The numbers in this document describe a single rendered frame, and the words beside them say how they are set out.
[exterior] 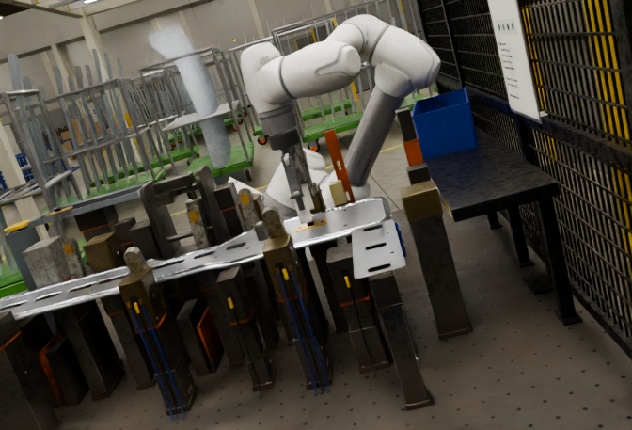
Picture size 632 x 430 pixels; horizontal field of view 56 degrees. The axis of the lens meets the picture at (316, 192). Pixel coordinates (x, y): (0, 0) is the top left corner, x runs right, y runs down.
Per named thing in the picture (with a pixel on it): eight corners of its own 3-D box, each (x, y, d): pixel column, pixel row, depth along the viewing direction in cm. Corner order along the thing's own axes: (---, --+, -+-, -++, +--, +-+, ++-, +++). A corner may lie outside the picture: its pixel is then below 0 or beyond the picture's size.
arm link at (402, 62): (322, 199, 232) (370, 228, 228) (302, 217, 220) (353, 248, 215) (396, 17, 187) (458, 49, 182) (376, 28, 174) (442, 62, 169)
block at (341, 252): (360, 383, 132) (324, 268, 126) (358, 356, 144) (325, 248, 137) (391, 375, 131) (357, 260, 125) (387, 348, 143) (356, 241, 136)
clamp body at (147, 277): (163, 425, 139) (109, 293, 131) (177, 396, 150) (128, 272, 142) (189, 420, 138) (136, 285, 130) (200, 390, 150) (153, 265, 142)
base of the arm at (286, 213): (244, 192, 231) (251, 180, 230) (293, 215, 237) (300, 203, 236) (248, 206, 214) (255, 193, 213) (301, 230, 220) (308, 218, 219)
